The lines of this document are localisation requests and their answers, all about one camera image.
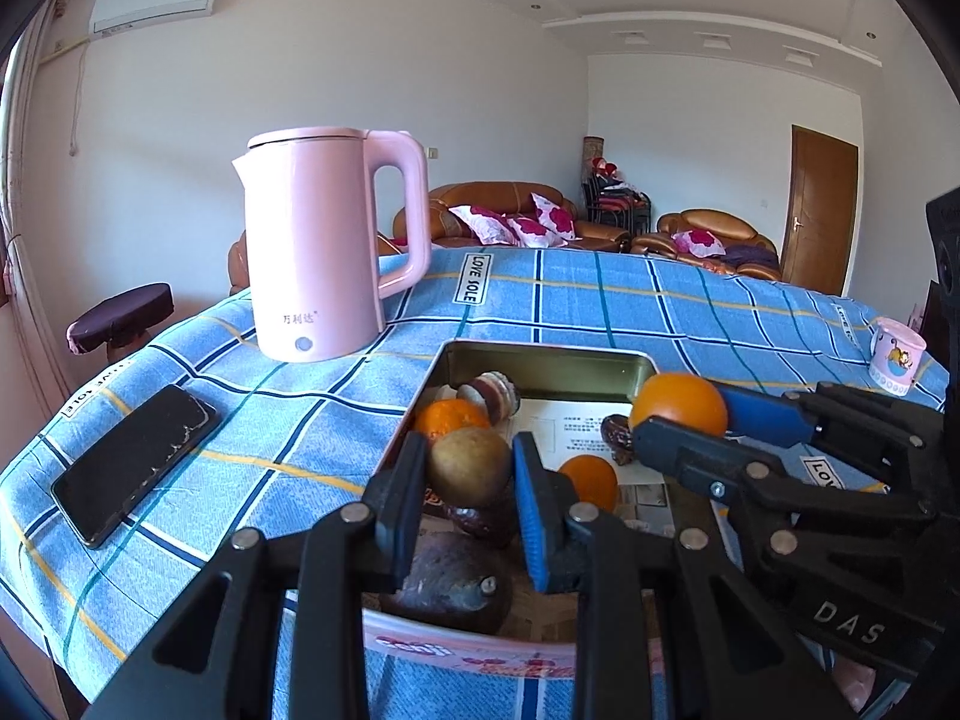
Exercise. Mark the pink tin box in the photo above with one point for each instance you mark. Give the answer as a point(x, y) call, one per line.
point(540, 367)

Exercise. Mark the black smartphone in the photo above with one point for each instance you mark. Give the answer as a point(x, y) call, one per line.
point(127, 465)

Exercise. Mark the pink electric kettle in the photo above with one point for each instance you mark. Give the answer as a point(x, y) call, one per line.
point(315, 240)

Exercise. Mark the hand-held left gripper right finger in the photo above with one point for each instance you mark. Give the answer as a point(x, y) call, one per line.
point(536, 517)

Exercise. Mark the purple passion fruit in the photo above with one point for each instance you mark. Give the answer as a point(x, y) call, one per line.
point(442, 577)

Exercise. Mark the stack of dark chairs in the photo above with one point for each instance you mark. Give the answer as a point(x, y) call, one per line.
point(615, 202)

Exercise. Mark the printed paper sheet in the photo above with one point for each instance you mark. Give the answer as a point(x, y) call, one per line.
point(577, 427)

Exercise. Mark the brown leather sofa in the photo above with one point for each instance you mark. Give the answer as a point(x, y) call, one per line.
point(480, 195)

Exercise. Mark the wooden door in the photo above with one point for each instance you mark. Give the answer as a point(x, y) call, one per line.
point(821, 210)

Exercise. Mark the beige curtain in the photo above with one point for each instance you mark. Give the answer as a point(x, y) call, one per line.
point(22, 300)

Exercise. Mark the pink cartoon cup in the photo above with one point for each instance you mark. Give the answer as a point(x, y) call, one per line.
point(896, 356)

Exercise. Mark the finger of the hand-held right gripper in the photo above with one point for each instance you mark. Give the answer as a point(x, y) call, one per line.
point(765, 412)
point(690, 457)

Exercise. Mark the dark round stool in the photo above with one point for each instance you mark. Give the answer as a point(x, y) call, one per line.
point(120, 315)

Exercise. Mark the orange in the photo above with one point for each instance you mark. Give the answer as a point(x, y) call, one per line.
point(679, 401)
point(592, 481)
point(450, 420)

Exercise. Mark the white air conditioner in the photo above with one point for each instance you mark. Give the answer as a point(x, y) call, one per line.
point(150, 4)

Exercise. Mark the red plush toy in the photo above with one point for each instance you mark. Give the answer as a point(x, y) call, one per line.
point(604, 165)

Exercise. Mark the purple blanket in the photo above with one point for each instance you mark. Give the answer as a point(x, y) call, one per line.
point(754, 255)

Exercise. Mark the floral pillow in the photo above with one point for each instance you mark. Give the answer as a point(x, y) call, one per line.
point(553, 214)
point(525, 229)
point(697, 240)
point(480, 221)

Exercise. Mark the blue plaid tablecloth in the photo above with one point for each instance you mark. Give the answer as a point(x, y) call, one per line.
point(225, 405)

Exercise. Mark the brown kiwi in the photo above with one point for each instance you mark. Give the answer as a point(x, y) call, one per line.
point(469, 465)

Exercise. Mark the rolled patterned rug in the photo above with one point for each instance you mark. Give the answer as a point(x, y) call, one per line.
point(592, 150)

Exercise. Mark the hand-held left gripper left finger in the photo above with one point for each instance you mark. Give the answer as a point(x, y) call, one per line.
point(414, 502)

